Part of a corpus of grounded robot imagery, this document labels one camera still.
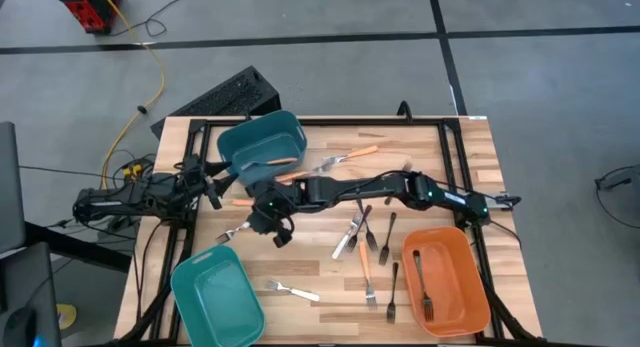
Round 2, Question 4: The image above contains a black floor bar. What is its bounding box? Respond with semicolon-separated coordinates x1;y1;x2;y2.
22;220;134;274

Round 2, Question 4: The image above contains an orange plastic bin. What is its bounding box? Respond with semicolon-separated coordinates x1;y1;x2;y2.
401;225;492;338

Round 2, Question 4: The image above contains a white-handled fork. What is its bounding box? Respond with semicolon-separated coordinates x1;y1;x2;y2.
331;210;363;261
215;221;253;245
264;278;322;303

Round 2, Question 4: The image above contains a yellow round sticker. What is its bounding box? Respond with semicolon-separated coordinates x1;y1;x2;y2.
55;302;79;332

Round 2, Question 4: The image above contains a yellow plug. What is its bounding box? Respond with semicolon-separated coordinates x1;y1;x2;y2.
121;161;144;181

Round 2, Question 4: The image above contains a red and black equipment case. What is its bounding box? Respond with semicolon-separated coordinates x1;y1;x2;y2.
54;0;123;36

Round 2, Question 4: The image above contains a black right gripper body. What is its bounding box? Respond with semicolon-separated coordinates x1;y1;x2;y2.
247;179;301;233

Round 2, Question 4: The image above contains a black computer mouse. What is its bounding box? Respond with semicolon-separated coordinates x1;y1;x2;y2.
2;305;39;347

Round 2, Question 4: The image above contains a grey monitor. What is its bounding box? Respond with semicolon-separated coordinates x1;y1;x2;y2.
0;120;27;256

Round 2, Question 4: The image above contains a dark teal plastic bin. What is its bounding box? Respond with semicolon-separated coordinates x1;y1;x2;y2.
216;109;308;186

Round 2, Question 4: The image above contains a black floor cable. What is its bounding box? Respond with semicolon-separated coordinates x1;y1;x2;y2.
107;0;239;38

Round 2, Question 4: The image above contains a turquoise plastic bin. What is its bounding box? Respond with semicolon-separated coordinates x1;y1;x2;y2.
170;244;266;347

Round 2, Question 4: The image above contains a yellow cable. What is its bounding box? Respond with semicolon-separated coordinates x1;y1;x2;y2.
94;0;167;191

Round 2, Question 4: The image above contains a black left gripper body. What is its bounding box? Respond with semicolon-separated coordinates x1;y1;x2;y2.
174;155;217;211

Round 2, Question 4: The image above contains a black floor device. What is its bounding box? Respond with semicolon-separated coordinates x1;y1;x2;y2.
593;165;640;192

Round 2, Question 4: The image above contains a metal fork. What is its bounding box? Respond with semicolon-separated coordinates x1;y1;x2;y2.
377;211;398;267

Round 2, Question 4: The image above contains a black metal table frame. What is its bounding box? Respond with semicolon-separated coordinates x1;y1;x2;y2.
119;115;544;347

